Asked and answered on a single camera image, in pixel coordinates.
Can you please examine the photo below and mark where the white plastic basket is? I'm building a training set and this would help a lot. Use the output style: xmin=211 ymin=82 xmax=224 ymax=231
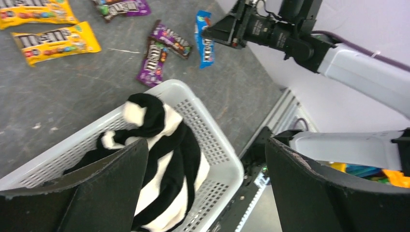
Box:
xmin=0 ymin=79 xmax=244 ymax=232

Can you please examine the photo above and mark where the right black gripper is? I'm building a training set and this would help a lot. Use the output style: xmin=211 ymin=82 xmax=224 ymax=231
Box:
xmin=201 ymin=0 xmax=289 ymax=48

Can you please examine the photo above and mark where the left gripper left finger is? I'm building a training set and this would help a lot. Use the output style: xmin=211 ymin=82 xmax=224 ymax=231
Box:
xmin=0 ymin=140 xmax=148 ymax=232

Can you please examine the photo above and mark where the black and white striped cloth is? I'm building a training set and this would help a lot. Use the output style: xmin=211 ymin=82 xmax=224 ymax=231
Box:
xmin=65 ymin=93 xmax=210 ymax=232

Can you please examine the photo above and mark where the yellow m&m bag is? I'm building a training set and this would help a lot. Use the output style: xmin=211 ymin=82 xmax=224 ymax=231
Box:
xmin=0 ymin=0 xmax=79 ymax=29
xmin=11 ymin=22 xmax=102 ymax=67

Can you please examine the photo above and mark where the purple m&m bag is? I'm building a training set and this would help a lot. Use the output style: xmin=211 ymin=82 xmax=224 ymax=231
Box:
xmin=149 ymin=19 xmax=192 ymax=59
xmin=136 ymin=37 xmax=169 ymax=87
xmin=91 ymin=0 xmax=151 ymax=23

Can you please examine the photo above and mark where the yellow m&m bag upper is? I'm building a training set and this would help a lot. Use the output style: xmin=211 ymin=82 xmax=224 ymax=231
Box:
xmin=0 ymin=0 xmax=79 ymax=29

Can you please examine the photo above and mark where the yellow m&m bag lower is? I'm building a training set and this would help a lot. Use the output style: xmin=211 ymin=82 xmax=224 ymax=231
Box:
xmin=11 ymin=22 xmax=102 ymax=67

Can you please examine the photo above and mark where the purple m&m bag top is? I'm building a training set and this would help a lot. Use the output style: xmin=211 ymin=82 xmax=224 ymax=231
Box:
xmin=91 ymin=0 xmax=151 ymax=23

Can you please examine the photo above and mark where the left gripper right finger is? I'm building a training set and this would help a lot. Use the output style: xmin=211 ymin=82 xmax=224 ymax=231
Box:
xmin=265 ymin=138 xmax=410 ymax=232

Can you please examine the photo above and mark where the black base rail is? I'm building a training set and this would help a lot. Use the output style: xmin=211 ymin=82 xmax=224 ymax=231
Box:
xmin=208 ymin=126 xmax=272 ymax=232

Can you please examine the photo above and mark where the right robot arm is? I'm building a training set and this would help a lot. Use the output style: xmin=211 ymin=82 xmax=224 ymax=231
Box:
xmin=201 ymin=0 xmax=410 ymax=175

